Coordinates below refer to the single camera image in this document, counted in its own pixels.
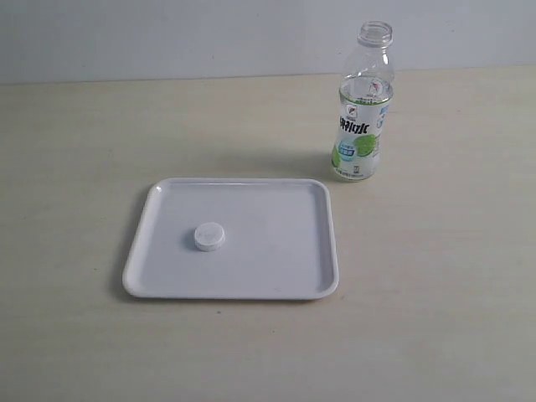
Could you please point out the white bottle cap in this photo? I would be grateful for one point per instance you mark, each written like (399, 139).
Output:
(209, 236)

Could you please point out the clear plastic water bottle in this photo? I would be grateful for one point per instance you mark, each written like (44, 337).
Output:
(365, 92)

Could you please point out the white plastic tray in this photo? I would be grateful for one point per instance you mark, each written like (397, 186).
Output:
(279, 245)

